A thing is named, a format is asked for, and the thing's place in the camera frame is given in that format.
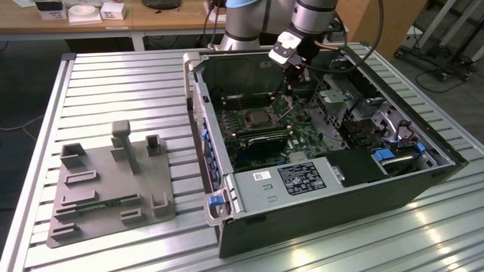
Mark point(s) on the silver CPU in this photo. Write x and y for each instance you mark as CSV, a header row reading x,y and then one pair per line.
x,y
261,118

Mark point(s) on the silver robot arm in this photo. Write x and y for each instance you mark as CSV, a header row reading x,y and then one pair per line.
x,y
314,17

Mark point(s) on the black RAM slot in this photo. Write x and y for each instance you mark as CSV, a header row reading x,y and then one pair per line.
x,y
254,97
254,104
254,101
254,107

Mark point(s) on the CPU socket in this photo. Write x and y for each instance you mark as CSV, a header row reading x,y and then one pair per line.
x,y
247,117

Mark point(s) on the silver metal drive cage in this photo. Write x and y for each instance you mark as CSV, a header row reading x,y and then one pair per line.
x,y
335,96

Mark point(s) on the green motherboard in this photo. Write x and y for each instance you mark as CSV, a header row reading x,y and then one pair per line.
x,y
299,136

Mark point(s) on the green RAM stick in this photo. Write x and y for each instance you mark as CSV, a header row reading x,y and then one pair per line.
x,y
101,205
265,132

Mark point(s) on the black graphics card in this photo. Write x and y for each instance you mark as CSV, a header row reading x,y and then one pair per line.
x,y
265,147

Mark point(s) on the brown wooden cabinet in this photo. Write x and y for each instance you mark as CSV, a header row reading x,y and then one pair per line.
x,y
397,28

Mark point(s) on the silver chipset heatsink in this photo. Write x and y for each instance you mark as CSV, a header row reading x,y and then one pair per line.
x,y
299,156

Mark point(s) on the black plastic shroud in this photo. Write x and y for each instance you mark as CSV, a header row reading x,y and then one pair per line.
x,y
355,167

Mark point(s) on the blue drive latch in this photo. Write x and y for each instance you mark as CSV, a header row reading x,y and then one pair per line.
x,y
383,156

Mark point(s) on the wooden desk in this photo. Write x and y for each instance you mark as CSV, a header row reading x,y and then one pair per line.
x,y
182,21

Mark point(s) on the small blue latch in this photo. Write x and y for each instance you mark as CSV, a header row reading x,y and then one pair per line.
x,y
421,148

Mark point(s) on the black round base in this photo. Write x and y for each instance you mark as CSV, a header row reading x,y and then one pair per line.
x,y
161,3

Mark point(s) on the silver power supply unit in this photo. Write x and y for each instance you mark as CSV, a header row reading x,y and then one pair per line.
x,y
250,195

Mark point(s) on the blue case latch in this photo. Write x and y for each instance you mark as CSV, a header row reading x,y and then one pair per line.
x,y
215,201

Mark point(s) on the white desk label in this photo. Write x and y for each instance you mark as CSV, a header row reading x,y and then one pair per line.
x,y
118,28

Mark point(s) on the white cube box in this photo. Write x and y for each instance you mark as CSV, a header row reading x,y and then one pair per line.
x,y
114,11

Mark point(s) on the black PC case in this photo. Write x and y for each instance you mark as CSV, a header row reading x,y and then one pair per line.
x,y
322,226

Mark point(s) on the grey parts rack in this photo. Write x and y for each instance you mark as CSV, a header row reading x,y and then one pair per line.
x,y
110,181

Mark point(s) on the white box with black top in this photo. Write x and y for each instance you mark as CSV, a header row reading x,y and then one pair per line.
x,y
51,11

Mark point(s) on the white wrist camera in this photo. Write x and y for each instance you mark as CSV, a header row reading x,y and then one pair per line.
x,y
286,46

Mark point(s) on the white metal frame cart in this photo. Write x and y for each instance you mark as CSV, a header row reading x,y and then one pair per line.
x,y
427,31

